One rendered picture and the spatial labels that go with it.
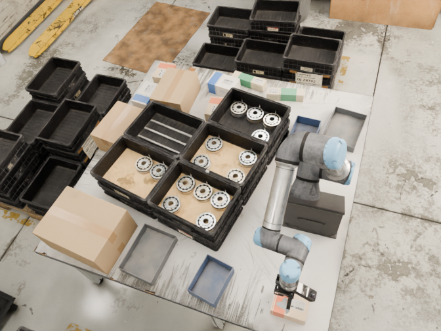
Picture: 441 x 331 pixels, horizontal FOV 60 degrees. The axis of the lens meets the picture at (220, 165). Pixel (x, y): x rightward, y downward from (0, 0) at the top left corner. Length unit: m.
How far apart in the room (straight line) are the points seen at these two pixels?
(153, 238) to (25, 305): 1.30
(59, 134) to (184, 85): 1.09
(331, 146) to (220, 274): 0.92
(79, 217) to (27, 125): 1.54
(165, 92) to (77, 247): 1.11
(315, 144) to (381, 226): 1.62
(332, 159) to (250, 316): 0.89
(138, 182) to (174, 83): 0.76
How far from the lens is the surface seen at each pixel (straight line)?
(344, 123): 2.49
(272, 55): 3.42
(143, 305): 2.79
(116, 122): 2.47
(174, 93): 2.51
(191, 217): 2.00
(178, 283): 2.02
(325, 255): 2.04
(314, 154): 1.42
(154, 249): 2.11
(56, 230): 2.14
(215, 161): 2.15
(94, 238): 2.02
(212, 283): 1.99
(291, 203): 1.83
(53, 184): 3.16
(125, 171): 2.25
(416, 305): 2.82
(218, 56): 3.63
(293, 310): 1.87
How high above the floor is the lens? 2.59
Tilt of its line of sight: 56 degrees down
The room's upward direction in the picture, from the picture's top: 11 degrees counter-clockwise
